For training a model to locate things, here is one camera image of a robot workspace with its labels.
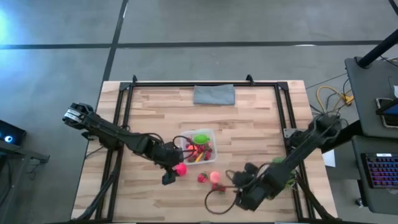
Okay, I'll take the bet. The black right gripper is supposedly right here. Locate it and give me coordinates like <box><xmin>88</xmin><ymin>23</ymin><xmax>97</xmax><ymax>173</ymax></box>
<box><xmin>234</xmin><ymin>162</ymin><xmax>271</xmax><ymax>212</ymax></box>

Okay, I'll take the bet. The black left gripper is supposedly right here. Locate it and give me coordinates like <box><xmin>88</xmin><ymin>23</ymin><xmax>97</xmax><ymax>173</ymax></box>
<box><xmin>154</xmin><ymin>141</ymin><xmax>185</xmax><ymax>187</ymax></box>

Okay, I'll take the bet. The glossy red plastic fruit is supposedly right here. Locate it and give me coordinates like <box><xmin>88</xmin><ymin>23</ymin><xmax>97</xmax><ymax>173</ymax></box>
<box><xmin>174</xmin><ymin>162</ymin><xmax>188</xmax><ymax>177</ymax></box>

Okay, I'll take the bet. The green textured plastic lime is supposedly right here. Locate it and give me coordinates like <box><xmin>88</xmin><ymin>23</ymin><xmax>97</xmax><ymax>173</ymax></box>
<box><xmin>193</xmin><ymin>133</ymin><xmax>211</xmax><ymax>146</ymax></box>

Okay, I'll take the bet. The clear plastic tupperware container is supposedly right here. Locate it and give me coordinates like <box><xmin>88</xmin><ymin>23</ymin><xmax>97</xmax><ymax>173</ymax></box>
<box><xmin>179</xmin><ymin>128</ymin><xmax>218</xmax><ymax>166</ymax></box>

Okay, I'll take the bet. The grey metal plate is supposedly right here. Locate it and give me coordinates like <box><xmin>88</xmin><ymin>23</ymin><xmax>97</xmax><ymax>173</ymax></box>
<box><xmin>282</xmin><ymin>127</ymin><xmax>297</xmax><ymax>140</ymax></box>

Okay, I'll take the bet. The blue folded cloth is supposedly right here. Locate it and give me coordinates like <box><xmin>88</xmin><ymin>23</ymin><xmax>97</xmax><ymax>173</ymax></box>
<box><xmin>193</xmin><ymin>83</ymin><xmax>236</xmax><ymax>106</ymax></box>

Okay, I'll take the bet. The white paper sheet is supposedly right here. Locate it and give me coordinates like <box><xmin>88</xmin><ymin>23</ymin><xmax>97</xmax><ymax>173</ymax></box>
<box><xmin>322</xmin><ymin>149</ymin><xmax>337</xmax><ymax>168</ymax></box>

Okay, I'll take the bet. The grey keyboard desk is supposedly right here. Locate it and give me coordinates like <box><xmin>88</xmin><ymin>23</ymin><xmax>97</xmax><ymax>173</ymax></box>
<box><xmin>350</xmin><ymin>135</ymin><xmax>398</xmax><ymax>216</ymax></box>

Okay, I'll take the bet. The backlit computer keyboard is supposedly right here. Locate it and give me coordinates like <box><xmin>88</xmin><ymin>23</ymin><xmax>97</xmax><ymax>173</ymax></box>
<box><xmin>361</xmin><ymin>152</ymin><xmax>398</xmax><ymax>190</ymax></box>

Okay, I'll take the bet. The grey metal stand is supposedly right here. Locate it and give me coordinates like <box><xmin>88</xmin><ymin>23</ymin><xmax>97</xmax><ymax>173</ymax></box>
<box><xmin>0</xmin><ymin>144</ymin><xmax>50</xmax><ymax>187</ymax></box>

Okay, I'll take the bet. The grey workstation desk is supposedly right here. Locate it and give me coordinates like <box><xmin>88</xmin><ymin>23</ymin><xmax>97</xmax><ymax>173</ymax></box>
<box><xmin>344</xmin><ymin>57</ymin><xmax>398</xmax><ymax>138</ymax></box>

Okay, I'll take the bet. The black device with blue light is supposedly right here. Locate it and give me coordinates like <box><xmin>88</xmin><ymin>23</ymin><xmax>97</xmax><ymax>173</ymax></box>
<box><xmin>0</xmin><ymin>119</ymin><xmax>28</xmax><ymax>147</ymax></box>

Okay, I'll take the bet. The phone with dark screen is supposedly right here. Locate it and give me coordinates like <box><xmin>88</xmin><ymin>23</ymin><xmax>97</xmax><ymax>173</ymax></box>
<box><xmin>375</xmin><ymin>97</ymin><xmax>398</xmax><ymax>129</ymax></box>

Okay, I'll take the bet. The black pole with boom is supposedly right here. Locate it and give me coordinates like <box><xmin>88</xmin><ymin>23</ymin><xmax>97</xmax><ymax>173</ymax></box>
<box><xmin>356</xmin><ymin>28</ymin><xmax>398</xmax><ymax>70</ymax></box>

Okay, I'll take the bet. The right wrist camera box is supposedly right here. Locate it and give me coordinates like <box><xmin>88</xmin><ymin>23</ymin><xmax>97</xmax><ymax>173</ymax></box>
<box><xmin>231</xmin><ymin>170</ymin><xmax>249</xmax><ymax>187</ymax></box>

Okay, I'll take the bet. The black right camera cable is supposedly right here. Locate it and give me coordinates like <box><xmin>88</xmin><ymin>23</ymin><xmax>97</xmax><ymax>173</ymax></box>
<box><xmin>204</xmin><ymin>185</ymin><xmax>242</xmax><ymax>215</ymax></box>

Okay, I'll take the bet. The black aluminium rig frame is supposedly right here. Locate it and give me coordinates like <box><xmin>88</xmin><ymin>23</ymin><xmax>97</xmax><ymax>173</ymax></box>
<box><xmin>71</xmin><ymin>73</ymin><xmax>338</xmax><ymax>224</ymax></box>

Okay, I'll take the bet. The yellow cable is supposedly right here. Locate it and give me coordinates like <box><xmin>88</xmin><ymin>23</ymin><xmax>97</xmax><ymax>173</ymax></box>
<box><xmin>316</xmin><ymin>85</ymin><xmax>354</xmax><ymax>114</ymax></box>

